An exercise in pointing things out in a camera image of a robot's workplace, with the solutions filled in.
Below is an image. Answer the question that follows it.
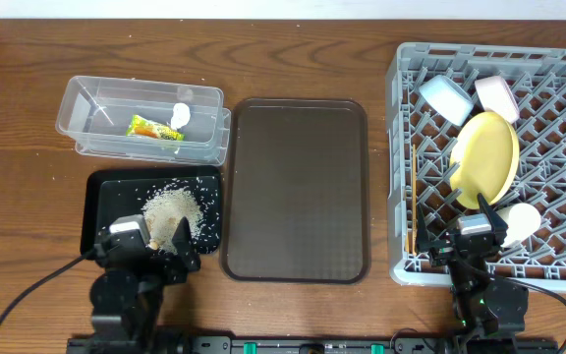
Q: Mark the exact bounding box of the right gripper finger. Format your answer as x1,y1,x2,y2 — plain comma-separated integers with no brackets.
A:
477,193,508,246
415,206,431,253

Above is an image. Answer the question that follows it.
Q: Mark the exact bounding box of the wooden chopstick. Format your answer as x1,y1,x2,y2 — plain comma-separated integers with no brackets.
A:
403,188,411,254
411,144,418,256

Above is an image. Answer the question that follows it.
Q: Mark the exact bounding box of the small white green cup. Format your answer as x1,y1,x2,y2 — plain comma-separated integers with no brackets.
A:
497,203,541,248

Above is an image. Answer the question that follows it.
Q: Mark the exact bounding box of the pile of rice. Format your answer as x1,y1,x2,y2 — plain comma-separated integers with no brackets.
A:
141,177,221,254

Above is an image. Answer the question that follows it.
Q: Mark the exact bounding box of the yellow plate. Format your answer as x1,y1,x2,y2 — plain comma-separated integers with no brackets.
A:
449,112,520,209

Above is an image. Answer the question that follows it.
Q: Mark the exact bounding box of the green orange snack wrapper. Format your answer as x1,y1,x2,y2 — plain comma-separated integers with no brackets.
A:
125,114,185,141

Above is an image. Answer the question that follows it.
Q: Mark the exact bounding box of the white tissue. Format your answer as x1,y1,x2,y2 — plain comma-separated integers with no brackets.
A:
170,102,191,130

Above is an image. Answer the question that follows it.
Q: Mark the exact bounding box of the white bowl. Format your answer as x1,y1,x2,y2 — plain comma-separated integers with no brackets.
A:
475,76,519,124

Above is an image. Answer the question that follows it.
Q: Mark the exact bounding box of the light blue bowl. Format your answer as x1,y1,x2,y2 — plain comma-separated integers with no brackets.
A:
419,75,474,126

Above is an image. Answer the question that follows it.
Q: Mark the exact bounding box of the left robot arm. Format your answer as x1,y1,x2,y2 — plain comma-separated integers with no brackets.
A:
80,214,200,353

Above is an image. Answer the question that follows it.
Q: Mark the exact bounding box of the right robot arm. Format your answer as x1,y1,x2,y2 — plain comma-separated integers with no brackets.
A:
414,195,529,353

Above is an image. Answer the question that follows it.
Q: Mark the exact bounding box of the grey dishwasher rack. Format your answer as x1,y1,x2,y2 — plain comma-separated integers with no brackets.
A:
385,42,566,293

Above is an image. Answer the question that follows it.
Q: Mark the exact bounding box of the black plastic tray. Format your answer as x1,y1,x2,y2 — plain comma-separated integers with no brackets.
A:
80,166,222,254

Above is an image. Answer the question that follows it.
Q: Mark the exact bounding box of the dark brown serving tray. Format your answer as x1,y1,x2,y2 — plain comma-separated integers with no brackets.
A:
220,98,370,284

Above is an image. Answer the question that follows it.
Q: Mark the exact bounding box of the clear plastic bin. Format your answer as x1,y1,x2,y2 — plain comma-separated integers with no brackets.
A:
56,76,231,166

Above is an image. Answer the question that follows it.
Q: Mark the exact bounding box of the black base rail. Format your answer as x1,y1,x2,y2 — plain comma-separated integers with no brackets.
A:
65,336,558,354

